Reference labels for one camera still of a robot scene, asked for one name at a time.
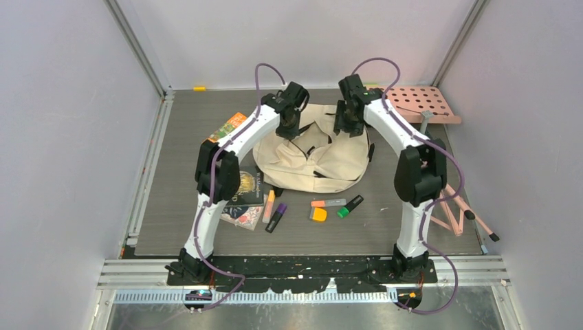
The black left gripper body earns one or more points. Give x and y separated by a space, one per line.
290 130

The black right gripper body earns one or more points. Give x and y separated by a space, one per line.
343 120

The cream canvas backpack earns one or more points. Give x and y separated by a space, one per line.
318 160

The salmon grey highlighter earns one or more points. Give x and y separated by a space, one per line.
328 203

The green black highlighter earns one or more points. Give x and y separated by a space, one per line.
350 206

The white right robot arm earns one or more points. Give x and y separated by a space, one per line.
421 172

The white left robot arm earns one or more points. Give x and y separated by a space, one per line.
217 174

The orange green paperback book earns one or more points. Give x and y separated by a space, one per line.
233 123

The pink perforated stand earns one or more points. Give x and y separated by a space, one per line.
410 101

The black moon cover book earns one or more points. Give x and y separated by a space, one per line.
251 190

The light orange highlighter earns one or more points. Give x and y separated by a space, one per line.
268 208

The purple black highlighter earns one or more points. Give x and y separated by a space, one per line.
276 217

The patterned book under black book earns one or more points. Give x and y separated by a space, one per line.
244 213

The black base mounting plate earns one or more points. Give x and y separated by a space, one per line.
297 274

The grey bracket on stand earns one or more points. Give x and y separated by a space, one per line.
426 116

